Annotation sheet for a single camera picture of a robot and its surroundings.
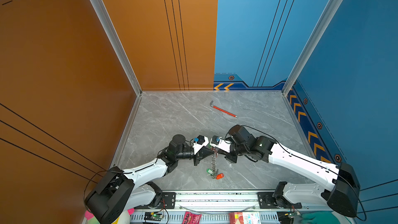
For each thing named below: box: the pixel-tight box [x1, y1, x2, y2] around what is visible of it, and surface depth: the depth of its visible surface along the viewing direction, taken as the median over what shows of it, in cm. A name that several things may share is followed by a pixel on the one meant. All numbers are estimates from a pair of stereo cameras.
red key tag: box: [215, 173, 225, 180], surface depth 82 cm
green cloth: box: [300, 210, 340, 224], surface depth 68 cm
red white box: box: [228, 211, 262, 224], surface depth 67 cm
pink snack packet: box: [181, 211, 203, 224], surface depth 70 cm
